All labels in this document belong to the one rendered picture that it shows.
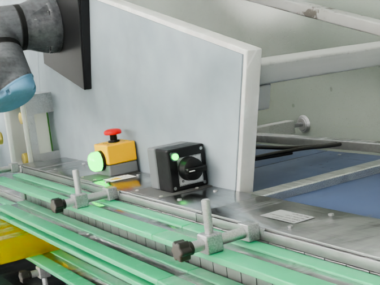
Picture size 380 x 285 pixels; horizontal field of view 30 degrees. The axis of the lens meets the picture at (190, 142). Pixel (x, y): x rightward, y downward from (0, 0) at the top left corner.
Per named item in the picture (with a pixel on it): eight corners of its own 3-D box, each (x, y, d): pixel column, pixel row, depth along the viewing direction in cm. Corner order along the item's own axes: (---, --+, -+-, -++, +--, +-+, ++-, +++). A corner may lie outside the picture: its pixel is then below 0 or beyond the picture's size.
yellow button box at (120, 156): (126, 168, 163) (97, 174, 160) (122, 136, 162) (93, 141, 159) (141, 171, 157) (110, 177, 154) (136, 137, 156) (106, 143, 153)
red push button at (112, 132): (102, 145, 158) (100, 129, 158) (118, 141, 160) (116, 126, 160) (109, 146, 155) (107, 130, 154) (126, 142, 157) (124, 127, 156)
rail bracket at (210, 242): (249, 235, 102) (169, 259, 96) (244, 186, 101) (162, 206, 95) (266, 240, 99) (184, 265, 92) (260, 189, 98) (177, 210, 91)
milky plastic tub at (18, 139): (39, 165, 215) (12, 170, 210) (29, 91, 212) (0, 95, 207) (61, 170, 200) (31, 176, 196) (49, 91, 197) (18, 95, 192)
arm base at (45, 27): (40, -15, 183) (3, -11, 178) (63, 4, 172) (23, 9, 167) (43, 39, 191) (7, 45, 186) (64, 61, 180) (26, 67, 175)
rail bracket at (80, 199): (113, 197, 142) (50, 211, 135) (108, 161, 141) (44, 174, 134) (121, 199, 138) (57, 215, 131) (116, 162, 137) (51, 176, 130)
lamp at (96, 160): (99, 169, 158) (86, 172, 157) (96, 149, 158) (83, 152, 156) (107, 171, 155) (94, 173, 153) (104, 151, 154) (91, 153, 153)
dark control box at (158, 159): (188, 180, 140) (151, 188, 136) (184, 140, 139) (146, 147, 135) (211, 184, 133) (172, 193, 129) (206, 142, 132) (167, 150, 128)
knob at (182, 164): (199, 177, 132) (210, 179, 129) (179, 182, 130) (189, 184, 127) (197, 154, 131) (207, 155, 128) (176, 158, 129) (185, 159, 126)
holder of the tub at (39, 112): (44, 181, 216) (19, 187, 212) (30, 91, 212) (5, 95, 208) (65, 188, 201) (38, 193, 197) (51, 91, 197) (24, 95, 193)
